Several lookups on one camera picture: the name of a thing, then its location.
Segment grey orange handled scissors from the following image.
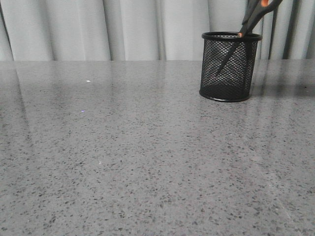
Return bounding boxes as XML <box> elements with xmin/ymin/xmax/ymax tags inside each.
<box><xmin>216</xmin><ymin>0</ymin><xmax>284</xmax><ymax>74</ymax></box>

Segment grey white curtain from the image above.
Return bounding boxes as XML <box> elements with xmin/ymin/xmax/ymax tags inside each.
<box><xmin>0</xmin><ymin>0</ymin><xmax>315</xmax><ymax>61</ymax></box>

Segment black mesh pen bucket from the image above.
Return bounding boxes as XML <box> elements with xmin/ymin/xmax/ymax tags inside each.
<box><xmin>199</xmin><ymin>31</ymin><xmax>262</xmax><ymax>102</ymax></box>

